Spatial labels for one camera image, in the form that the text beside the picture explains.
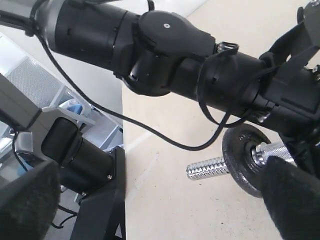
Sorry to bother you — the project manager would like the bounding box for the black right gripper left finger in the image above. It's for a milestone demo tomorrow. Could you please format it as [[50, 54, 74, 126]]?
[[0, 161, 61, 240]]

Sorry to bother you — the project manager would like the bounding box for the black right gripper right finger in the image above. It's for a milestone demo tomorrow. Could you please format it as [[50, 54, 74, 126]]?
[[260, 156, 320, 240]]

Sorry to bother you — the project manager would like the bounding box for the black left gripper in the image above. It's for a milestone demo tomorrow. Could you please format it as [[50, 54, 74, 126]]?
[[249, 45, 320, 175]]

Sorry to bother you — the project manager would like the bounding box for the chrome threaded dumbbell bar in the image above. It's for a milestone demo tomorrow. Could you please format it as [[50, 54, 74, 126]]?
[[185, 141, 294, 181]]

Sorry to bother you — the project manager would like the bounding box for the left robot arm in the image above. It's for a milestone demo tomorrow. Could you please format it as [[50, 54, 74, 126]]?
[[27, 0, 320, 176]]

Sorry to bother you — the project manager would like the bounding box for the chrome spinlock collar nut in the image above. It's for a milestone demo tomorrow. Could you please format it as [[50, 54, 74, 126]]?
[[250, 142, 269, 167]]

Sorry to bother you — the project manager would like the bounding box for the near black weight plate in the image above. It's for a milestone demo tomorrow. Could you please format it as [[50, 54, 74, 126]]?
[[222, 123, 271, 198]]

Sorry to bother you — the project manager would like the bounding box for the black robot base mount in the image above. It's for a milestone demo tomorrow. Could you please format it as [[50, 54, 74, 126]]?
[[41, 117, 126, 240]]

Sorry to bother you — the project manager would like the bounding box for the grey metal frame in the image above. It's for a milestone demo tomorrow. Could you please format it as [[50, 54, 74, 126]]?
[[0, 35, 124, 151]]

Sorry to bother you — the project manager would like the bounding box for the left black cable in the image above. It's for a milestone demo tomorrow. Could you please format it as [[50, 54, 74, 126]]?
[[29, 0, 276, 152]]

